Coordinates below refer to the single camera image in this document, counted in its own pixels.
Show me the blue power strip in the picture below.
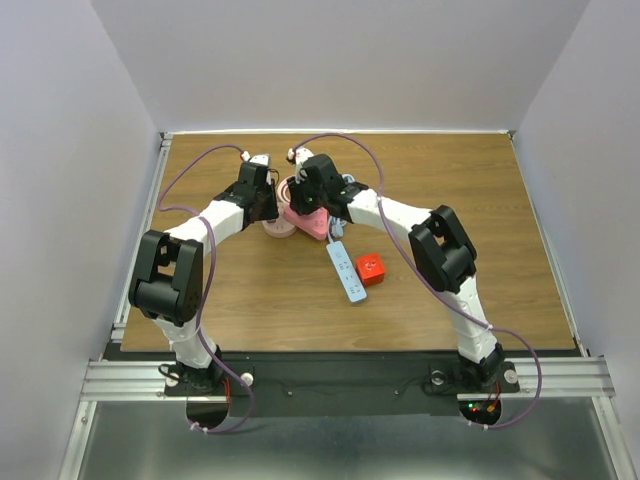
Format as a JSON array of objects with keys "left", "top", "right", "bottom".
[{"left": 326, "top": 241, "right": 367, "bottom": 304}]

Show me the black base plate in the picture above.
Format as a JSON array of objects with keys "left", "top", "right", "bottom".
[{"left": 158, "top": 351, "right": 520, "bottom": 426}]

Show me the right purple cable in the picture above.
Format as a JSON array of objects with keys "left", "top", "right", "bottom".
[{"left": 292, "top": 132, "right": 544, "bottom": 431}]

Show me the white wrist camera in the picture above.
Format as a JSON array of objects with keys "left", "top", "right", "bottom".
[
  {"left": 286, "top": 147, "right": 314, "bottom": 183},
  {"left": 240, "top": 150, "right": 271, "bottom": 175}
]

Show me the aluminium rail frame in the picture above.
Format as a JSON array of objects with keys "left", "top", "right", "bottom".
[{"left": 60, "top": 143, "right": 618, "bottom": 479}]

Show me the red cube socket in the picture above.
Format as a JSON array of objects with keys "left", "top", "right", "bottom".
[{"left": 355, "top": 253, "right": 386, "bottom": 288}]

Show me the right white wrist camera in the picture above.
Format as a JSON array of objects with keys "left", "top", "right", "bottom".
[{"left": 286, "top": 147, "right": 314, "bottom": 183}]

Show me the pink round power strip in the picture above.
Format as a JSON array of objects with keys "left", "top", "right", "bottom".
[{"left": 262, "top": 219, "right": 297, "bottom": 238}]

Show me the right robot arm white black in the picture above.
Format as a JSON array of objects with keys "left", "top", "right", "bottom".
[{"left": 287, "top": 147, "right": 505, "bottom": 390}]

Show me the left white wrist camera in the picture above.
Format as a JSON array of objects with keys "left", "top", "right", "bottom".
[{"left": 240, "top": 150, "right": 271, "bottom": 175}]

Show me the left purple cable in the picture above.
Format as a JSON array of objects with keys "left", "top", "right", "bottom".
[{"left": 158, "top": 144, "right": 259, "bottom": 436}]

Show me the purple cable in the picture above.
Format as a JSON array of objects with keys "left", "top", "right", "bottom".
[
  {"left": 292, "top": 132, "right": 544, "bottom": 431},
  {"left": 158, "top": 144, "right": 259, "bottom": 436}
]

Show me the pink triangular power strip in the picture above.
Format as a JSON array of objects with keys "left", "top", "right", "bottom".
[{"left": 283, "top": 205, "right": 328, "bottom": 241}]

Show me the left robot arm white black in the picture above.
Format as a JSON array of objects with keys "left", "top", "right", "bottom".
[{"left": 128, "top": 154, "right": 279, "bottom": 395}]

